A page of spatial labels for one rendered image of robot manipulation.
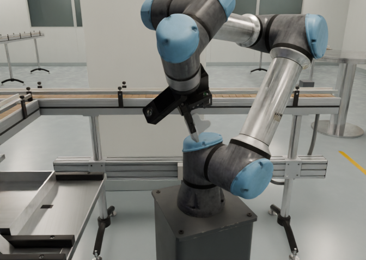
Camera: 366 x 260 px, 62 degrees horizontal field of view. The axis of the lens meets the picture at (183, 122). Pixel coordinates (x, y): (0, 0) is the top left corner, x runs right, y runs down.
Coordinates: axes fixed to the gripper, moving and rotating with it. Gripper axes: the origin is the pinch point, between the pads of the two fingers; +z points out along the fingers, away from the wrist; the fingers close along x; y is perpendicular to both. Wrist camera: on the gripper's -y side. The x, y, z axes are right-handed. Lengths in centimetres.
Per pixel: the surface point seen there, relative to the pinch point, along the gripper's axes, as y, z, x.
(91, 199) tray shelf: -31.6, 5.7, -7.3
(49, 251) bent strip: -39.1, -8.6, -18.4
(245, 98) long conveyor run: 43, 70, 28
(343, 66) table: 221, 233, 85
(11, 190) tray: -52, 7, 6
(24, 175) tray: -49, 9, 10
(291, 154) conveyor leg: 59, 100, -3
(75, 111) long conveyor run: -41, 65, 62
